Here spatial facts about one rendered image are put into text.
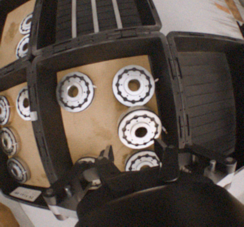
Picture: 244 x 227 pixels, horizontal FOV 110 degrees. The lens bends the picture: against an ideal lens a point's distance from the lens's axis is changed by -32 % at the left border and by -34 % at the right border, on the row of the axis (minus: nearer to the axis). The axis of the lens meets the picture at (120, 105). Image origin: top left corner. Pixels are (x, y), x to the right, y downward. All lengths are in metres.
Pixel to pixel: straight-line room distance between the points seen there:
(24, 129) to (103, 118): 0.27
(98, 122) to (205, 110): 0.32
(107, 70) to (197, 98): 0.27
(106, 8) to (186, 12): 0.41
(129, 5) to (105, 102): 0.32
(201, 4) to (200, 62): 0.49
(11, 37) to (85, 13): 0.33
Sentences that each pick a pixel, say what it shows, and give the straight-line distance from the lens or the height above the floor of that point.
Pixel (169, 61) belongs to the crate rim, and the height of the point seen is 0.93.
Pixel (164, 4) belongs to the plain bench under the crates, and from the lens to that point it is 0.69.
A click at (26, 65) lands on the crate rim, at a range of 0.33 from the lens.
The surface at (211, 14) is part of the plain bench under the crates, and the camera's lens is 0.84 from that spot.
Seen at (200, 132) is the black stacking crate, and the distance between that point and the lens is 0.42.
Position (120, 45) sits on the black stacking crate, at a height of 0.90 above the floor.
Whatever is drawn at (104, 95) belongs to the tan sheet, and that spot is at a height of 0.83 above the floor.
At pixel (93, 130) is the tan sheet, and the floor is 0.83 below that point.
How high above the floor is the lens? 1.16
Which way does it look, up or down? 89 degrees down
